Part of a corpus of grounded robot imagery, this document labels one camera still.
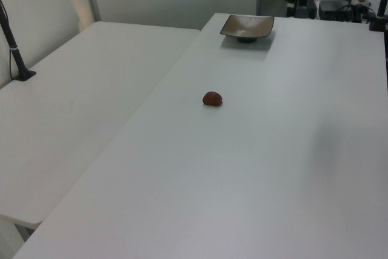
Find grey box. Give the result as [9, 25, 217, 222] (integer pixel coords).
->
[298, 0, 318, 19]

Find black camera stand with base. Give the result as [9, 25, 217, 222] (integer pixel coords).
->
[0, 0, 37, 82]

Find square brown ceramic plate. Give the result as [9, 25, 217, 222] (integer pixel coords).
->
[219, 14, 275, 44]

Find small round red-brown food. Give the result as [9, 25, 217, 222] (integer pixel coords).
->
[202, 91, 224, 107]

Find black clamped pole stand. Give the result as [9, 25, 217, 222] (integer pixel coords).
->
[368, 0, 388, 32]

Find black vented electronics box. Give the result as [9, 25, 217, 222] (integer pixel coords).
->
[318, 0, 355, 23]

